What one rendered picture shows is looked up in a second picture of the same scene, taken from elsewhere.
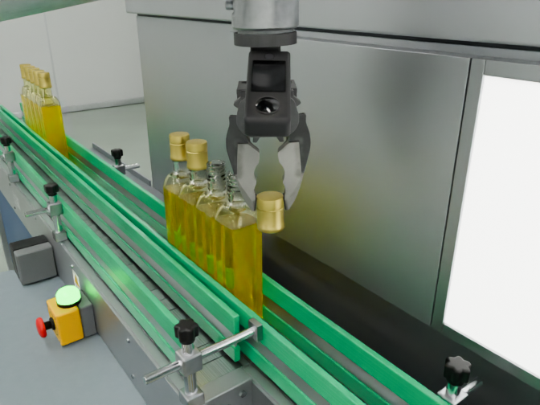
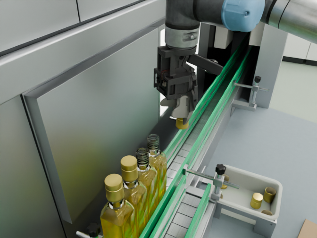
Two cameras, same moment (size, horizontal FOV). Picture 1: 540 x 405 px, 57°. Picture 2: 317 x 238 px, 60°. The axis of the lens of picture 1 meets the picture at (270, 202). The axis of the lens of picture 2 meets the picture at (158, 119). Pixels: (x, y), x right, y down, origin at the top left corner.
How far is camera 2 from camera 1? 107 cm
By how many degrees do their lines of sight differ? 98
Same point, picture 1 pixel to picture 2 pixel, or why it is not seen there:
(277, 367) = not seen: hidden behind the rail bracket
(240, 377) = (191, 188)
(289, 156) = not seen: hidden behind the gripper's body
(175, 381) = (209, 211)
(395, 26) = (137, 28)
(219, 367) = (190, 199)
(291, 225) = (113, 165)
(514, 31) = (161, 14)
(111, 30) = not seen: outside the picture
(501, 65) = (163, 25)
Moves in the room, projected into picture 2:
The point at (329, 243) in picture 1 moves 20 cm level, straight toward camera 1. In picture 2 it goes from (130, 144) to (190, 130)
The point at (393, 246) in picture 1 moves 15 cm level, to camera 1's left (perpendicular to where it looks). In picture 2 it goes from (148, 111) to (171, 136)
